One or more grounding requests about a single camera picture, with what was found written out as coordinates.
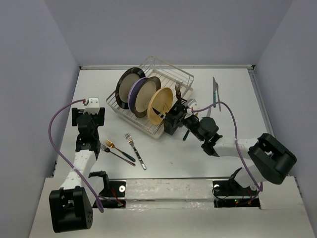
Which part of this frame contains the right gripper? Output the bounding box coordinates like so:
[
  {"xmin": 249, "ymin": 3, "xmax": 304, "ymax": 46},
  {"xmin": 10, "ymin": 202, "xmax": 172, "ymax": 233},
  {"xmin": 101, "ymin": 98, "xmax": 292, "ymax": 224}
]
[{"xmin": 165, "ymin": 103, "xmax": 204, "ymax": 142}]

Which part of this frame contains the knife dark handle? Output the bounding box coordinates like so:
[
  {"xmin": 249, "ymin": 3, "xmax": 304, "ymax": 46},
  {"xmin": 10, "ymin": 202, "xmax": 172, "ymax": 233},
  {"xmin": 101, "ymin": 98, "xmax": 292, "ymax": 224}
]
[{"xmin": 152, "ymin": 108, "xmax": 165, "ymax": 119}]

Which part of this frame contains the grey knife slim handle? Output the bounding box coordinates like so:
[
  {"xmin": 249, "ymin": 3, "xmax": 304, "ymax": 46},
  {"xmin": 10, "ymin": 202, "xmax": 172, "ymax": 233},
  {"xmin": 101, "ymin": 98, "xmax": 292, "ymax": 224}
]
[{"xmin": 215, "ymin": 82, "xmax": 221, "ymax": 112}]

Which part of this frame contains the knife teal handle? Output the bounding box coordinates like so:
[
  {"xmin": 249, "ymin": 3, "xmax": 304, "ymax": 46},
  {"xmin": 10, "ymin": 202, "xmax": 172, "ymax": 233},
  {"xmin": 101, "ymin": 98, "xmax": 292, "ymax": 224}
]
[{"xmin": 212, "ymin": 77, "xmax": 217, "ymax": 103}]

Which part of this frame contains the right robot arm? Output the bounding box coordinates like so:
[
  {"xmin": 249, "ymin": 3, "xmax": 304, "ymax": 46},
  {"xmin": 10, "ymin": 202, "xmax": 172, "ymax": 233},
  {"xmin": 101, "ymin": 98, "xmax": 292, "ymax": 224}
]
[{"xmin": 163, "ymin": 104, "xmax": 297, "ymax": 194}]

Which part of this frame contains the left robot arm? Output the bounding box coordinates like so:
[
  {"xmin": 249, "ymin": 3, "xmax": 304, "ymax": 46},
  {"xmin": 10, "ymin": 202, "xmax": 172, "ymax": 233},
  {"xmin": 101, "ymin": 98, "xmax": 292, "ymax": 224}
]
[{"xmin": 49, "ymin": 107, "xmax": 109, "ymax": 233}]

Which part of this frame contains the black utensil caddy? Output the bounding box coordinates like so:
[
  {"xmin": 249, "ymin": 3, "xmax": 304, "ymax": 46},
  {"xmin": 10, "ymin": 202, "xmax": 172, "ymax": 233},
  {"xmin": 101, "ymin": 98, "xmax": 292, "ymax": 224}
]
[{"xmin": 162, "ymin": 98, "xmax": 187, "ymax": 135}]

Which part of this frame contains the yellow plate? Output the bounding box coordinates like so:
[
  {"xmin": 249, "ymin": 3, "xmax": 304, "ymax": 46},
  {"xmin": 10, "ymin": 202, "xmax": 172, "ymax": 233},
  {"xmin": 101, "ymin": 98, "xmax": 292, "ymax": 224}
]
[{"xmin": 147, "ymin": 87, "xmax": 173, "ymax": 125}]

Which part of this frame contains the grey brown plate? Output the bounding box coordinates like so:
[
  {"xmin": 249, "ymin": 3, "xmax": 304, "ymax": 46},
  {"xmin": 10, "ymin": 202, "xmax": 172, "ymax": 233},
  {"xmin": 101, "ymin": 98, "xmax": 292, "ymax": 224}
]
[{"xmin": 133, "ymin": 76, "xmax": 161, "ymax": 118}]

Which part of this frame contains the purple plate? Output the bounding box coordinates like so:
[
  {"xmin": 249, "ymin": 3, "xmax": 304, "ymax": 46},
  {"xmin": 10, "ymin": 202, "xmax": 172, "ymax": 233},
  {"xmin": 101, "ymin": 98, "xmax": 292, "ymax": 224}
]
[{"xmin": 128, "ymin": 77, "xmax": 148, "ymax": 113}]

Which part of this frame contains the black rimmed plate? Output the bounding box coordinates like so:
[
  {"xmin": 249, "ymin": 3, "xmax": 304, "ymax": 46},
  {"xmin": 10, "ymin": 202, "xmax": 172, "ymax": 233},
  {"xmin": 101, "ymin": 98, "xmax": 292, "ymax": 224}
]
[{"xmin": 115, "ymin": 67, "xmax": 145, "ymax": 110}]

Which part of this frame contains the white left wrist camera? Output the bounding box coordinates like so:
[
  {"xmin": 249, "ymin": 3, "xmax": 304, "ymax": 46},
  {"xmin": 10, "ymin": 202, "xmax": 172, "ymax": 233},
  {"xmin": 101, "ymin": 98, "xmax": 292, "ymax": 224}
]
[{"xmin": 84, "ymin": 97, "xmax": 100, "ymax": 115}]

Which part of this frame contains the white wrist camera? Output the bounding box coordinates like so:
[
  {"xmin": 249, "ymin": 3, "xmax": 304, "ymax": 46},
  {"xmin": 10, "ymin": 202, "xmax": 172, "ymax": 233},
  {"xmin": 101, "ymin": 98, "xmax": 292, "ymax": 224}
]
[
  {"xmin": 184, "ymin": 99, "xmax": 199, "ymax": 119},
  {"xmin": 84, "ymin": 97, "xmax": 100, "ymax": 115}
]

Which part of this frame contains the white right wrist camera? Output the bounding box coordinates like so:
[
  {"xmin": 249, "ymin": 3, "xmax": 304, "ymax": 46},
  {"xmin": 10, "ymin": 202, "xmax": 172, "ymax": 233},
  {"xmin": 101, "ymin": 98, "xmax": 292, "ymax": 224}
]
[{"xmin": 184, "ymin": 99, "xmax": 199, "ymax": 119}]

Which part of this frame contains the gold knife green handle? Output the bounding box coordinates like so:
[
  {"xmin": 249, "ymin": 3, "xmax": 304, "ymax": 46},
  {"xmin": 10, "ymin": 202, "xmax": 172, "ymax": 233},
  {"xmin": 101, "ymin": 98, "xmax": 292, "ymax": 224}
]
[{"xmin": 183, "ymin": 113, "xmax": 199, "ymax": 141}]

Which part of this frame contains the metal wire dish rack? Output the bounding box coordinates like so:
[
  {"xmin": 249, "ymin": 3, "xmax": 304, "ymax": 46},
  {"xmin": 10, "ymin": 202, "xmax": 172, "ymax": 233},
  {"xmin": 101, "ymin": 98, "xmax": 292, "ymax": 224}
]
[{"xmin": 106, "ymin": 56, "xmax": 194, "ymax": 139}]

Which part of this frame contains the dark fork thin handle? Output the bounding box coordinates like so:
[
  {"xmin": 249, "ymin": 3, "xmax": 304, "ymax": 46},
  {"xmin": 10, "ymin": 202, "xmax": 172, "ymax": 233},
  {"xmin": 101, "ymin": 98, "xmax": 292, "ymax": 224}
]
[{"xmin": 101, "ymin": 144, "xmax": 136, "ymax": 167}]

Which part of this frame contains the gold fork green handle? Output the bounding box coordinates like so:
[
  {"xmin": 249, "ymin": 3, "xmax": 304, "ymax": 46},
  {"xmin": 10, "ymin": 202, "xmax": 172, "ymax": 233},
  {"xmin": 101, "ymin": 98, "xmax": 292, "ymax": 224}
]
[{"xmin": 105, "ymin": 140, "xmax": 136, "ymax": 162}]

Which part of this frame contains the silver fork perforated handle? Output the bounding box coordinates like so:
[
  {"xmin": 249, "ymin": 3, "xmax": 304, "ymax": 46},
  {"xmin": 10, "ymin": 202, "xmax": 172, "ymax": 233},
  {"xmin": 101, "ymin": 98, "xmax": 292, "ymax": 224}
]
[{"xmin": 125, "ymin": 133, "xmax": 147, "ymax": 170}]

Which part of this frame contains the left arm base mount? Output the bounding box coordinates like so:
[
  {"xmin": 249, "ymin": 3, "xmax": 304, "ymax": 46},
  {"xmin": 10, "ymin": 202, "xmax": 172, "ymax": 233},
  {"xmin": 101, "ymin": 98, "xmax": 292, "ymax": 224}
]
[{"xmin": 88, "ymin": 171, "xmax": 126, "ymax": 209}]

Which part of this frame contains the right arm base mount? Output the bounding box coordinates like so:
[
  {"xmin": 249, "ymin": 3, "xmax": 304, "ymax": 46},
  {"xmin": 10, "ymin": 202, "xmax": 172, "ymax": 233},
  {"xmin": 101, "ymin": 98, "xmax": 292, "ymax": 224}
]
[{"xmin": 211, "ymin": 168, "xmax": 261, "ymax": 208}]

